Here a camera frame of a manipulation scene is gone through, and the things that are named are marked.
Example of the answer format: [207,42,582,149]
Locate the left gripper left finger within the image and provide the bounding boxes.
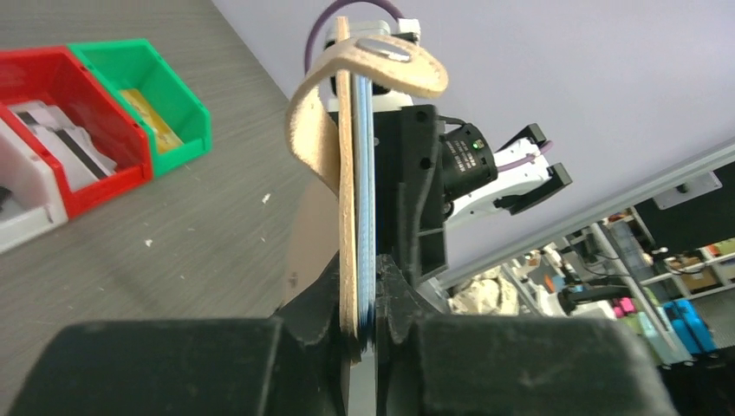
[10,258,345,415]

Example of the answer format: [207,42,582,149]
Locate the white cards in red bin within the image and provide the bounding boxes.
[10,101,117,192]

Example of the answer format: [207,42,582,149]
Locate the crumpled white cloth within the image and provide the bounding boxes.
[448,266,520,316]

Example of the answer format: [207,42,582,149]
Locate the gold card in green bin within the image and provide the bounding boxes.
[120,88,184,154]

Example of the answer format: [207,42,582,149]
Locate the red plastic bin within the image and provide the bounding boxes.
[1,46,153,218]

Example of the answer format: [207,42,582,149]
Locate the white plastic bin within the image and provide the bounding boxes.
[1,121,68,252]

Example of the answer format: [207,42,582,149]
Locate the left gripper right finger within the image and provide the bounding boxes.
[375,256,676,415]

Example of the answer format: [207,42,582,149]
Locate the green plastic bin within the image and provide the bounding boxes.
[68,39,212,177]

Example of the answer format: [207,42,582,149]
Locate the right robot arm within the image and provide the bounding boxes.
[374,105,572,286]

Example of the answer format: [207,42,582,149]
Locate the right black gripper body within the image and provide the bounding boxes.
[374,105,446,285]

